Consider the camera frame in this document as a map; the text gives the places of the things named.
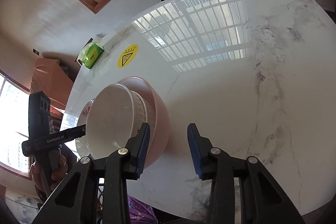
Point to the green tissue pack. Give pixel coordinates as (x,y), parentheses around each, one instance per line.
(91,54)

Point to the person's left hand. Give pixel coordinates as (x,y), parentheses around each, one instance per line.
(56,176)

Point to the side window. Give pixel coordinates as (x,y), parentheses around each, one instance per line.
(14,128)

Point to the pink ceramic bowl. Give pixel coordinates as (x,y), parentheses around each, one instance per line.
(159,121)

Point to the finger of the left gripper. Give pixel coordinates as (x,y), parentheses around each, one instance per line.
(72,133)

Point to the white floral plate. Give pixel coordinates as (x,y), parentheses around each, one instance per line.
(81,143)

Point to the yellow round sticker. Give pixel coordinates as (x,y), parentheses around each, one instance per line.
(127,55)

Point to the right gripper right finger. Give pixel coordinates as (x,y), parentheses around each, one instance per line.
(262,199)

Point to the purple plastic bag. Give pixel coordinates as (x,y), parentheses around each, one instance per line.
(140,213)

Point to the white ribbed bowl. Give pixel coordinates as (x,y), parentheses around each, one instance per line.
(116,115)

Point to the pink covered furniture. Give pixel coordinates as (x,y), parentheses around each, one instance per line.
(49,78)

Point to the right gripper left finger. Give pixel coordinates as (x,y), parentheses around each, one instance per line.
(95,191)

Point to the black wall switch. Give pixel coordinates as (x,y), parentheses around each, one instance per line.
(36,52)

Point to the light wooden chair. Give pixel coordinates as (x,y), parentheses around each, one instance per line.
(81,53)

